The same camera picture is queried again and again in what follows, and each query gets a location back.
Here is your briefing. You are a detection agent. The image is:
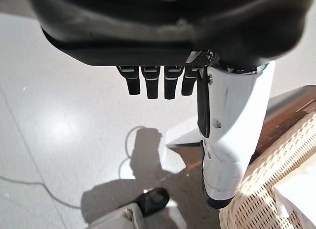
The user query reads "left robot leg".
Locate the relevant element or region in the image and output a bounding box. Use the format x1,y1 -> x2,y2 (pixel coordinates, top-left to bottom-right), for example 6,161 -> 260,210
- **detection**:
87,187 -> 171,229

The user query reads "cream wicker basket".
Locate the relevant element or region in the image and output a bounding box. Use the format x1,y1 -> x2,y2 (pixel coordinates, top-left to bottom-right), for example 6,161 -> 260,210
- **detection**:
219,113 -> 316,229

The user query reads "thin floor cable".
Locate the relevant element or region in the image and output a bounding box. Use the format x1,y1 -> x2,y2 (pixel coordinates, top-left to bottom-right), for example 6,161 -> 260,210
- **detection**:
0,176 -> 82,210

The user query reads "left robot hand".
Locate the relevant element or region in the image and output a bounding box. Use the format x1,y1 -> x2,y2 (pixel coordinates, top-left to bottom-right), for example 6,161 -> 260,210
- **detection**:
26,0 -> 312,210

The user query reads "white cloth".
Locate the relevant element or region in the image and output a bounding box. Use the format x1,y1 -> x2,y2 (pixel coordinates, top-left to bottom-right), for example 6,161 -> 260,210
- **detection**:
271,162 -> 316,222

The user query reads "dark brown wooden stool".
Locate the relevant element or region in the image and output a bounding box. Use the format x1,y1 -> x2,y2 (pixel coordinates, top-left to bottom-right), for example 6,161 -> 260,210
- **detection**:
165,84 -> 316,173

